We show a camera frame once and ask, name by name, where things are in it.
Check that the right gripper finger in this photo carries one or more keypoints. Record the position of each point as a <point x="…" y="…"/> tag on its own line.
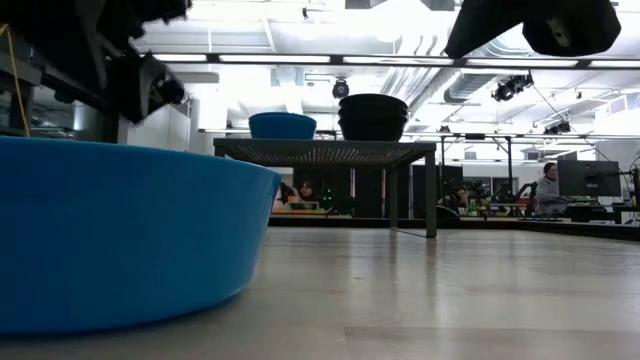
<point x="485" y="20"/>

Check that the black ceiling spotlight cluster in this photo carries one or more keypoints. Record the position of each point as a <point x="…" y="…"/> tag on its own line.
<point x="512" y="86"/>
<point x="557" y="127"/>

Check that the grey perforated metal shelf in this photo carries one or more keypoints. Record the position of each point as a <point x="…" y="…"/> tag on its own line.
<point x="325" y="150"/>

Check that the dark cabinet with green lights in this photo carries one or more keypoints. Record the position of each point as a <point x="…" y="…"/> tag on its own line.
<point x="370" y="190"/>

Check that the large black monitor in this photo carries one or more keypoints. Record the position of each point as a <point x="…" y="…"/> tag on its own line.
<point x="589" y="177"/>

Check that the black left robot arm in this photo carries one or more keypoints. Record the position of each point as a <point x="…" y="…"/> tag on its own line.
<point x="130" y="15"/>

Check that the overhead LED light bar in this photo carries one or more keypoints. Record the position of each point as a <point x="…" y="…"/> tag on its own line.
<point x="275" y="58"/>

